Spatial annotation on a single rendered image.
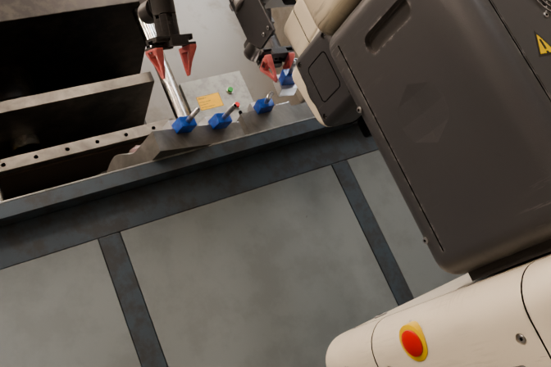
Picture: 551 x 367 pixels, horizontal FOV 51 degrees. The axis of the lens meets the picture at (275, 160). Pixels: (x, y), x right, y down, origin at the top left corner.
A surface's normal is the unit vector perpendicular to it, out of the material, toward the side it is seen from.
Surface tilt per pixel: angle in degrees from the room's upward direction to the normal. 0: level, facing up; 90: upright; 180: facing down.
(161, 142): 90
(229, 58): 90
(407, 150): 90
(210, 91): 90
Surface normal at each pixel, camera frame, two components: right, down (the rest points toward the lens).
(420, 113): -0.79, 0.22
